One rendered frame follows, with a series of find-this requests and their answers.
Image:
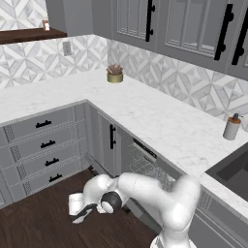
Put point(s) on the dark wooden shelf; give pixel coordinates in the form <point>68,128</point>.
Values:
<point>29,35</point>

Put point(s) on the grey wall socket plate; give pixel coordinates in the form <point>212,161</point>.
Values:
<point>67,48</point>

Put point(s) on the grey sink cupboard front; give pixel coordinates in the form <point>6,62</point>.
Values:
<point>219,226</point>

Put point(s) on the wide glazed grey cupboard door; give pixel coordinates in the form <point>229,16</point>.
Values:
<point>190,25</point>

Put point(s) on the small orange white box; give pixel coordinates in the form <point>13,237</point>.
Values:
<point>46,25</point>

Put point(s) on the plain grey wall cupboard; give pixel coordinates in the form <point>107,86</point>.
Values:
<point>77,16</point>

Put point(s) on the grey drawer front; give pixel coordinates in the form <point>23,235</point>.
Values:
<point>69,142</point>
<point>72,160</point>
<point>64,121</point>
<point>35,184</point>

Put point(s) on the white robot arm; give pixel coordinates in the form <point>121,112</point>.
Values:
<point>151,197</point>

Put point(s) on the dark grey sink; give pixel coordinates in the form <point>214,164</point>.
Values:
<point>231,172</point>

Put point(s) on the narrow glazed grey cupboard door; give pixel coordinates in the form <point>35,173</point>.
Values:
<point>132,19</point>

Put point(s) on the succulent in gold pot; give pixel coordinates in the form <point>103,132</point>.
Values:
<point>115,75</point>

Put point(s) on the grey soap dispenser wooden top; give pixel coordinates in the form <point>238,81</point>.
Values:
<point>231,128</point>

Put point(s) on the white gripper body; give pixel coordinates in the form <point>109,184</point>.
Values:
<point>76,204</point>

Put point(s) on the grey base cupboard door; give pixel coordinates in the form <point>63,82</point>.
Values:
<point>104,142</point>

